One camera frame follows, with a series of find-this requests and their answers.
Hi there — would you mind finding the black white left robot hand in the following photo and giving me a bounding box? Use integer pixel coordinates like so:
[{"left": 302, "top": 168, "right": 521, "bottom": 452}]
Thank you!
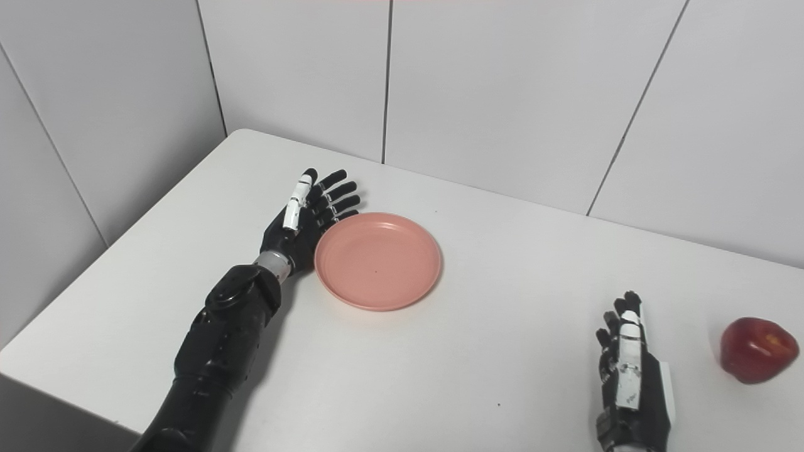
[{"left": 260, "top": 168, "right": 362, "bottom": 275}]

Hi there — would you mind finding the pink round plate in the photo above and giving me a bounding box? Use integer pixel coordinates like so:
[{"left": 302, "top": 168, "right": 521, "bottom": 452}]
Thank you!
[{"left": 314, "top": 212, "right": 443, "bottom": 312}]

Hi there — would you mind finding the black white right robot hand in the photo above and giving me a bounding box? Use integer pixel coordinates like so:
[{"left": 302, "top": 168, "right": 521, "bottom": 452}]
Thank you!
[{"left": 595, "top": 290, "right": 676, "bottom": 452}]

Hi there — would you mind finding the red apple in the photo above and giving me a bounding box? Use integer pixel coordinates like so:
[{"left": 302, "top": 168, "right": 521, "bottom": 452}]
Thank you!
[{"left": 720, "top": 317, "right": 800, "bottom": 385}]

